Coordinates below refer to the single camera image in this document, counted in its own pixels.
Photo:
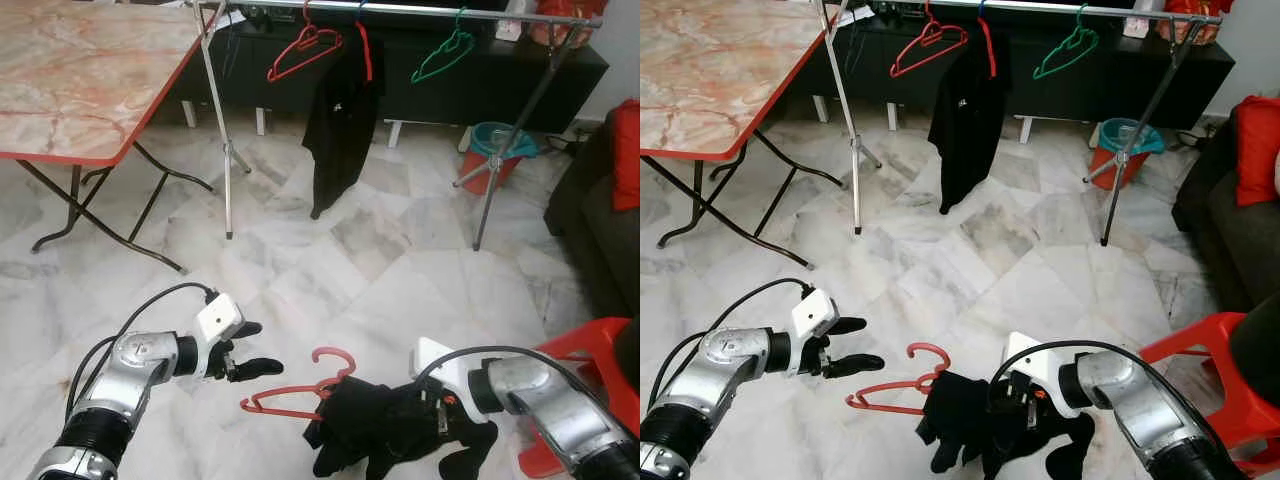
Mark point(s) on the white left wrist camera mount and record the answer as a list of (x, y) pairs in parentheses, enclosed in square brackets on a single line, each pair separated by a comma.
[(815, 315), (218, 320)]

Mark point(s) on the red statue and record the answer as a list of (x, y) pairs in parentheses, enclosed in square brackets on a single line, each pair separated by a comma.
[(565, 25), (1190, 25)]

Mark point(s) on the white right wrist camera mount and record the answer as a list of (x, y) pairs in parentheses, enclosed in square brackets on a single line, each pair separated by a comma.
[(1030, 355), (435, 360)]

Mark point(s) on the red plastic hanger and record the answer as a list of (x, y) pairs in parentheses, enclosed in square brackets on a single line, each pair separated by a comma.
[(305, 40), (290, 391), (890, 390), (930, 38)]

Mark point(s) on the black hanging shirt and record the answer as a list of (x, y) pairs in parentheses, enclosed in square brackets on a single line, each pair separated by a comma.
[(965, 120), (340, 120)]

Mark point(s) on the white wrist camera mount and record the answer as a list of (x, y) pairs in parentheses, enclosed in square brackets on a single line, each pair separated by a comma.
[(815, 315), (435, 360), (1030, 355), (218, 320)]

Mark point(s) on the red bin with teal bag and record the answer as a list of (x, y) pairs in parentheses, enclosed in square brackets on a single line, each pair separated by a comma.
[(490, 168), (1115, 165)]

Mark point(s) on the black TV cabinet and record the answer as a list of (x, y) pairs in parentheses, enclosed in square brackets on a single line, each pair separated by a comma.
[(1050, 100), (420, 105)]

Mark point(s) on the red plastic stool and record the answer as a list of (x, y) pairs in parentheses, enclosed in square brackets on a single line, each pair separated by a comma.
[(1200, 335), (590, 345)]

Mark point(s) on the marble pattern folding table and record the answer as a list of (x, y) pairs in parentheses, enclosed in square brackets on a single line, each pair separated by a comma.
[(720, 70), (80, 70)]

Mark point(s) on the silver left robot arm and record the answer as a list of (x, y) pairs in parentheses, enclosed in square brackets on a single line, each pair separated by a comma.
[(130, 365), (735, 355)]

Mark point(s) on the red cushion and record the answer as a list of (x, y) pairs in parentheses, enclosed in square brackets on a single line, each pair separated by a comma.
[(626, 160), (1258, 150)]

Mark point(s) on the red hanger with blue hook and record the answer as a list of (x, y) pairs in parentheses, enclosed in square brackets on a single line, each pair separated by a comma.
[(989, 50), (366, 55)]

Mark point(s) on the green plastic hanger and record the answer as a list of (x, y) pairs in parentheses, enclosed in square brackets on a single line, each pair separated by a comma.
[(1078, 40), (455, 42)]

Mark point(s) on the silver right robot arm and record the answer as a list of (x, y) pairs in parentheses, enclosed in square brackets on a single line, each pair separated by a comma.
[(1130, 390), (530, 385)]

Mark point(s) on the dark grey sofa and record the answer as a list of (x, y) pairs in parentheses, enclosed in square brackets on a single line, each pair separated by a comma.
[(590, 230), (1230, 240)]

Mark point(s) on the black garment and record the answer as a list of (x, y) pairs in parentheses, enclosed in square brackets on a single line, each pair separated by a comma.
[(370, 425), (970, 415)]

